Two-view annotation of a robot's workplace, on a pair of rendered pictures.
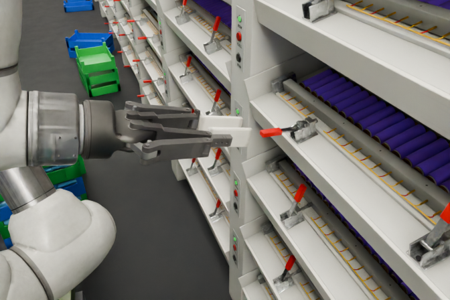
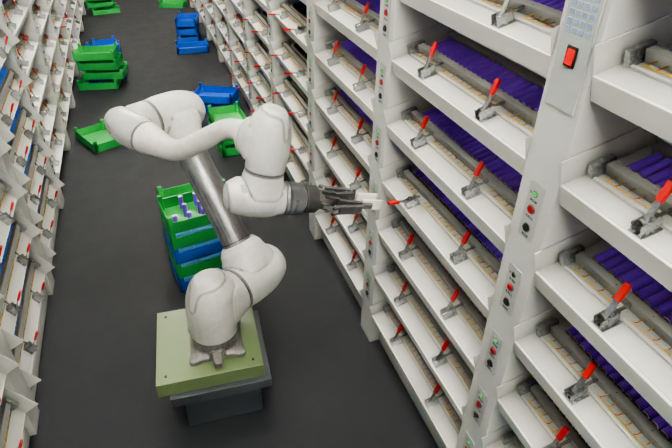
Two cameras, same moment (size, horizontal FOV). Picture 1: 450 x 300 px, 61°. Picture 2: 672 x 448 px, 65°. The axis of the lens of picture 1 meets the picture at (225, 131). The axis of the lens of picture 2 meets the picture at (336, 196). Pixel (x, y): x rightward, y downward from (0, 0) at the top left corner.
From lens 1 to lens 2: 0.94 m
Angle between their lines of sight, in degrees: 1
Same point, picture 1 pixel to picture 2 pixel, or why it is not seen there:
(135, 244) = (283, 288)
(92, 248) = (274, 273)
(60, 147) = (298, 207)
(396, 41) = (447, 165)
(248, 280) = (376, 309)
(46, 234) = (249, 261)
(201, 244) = (338, 291)
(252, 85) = (384, 172)
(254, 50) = (385, 152)
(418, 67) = (451, 179)
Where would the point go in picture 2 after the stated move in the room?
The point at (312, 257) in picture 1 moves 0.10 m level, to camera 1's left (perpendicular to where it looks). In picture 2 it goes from (415, 275) to (383, 274)
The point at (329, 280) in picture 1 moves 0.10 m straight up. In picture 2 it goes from (423, 286) to (427, 260)
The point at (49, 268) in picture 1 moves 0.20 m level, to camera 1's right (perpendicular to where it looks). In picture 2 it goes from (252, 283) to (313, 285)
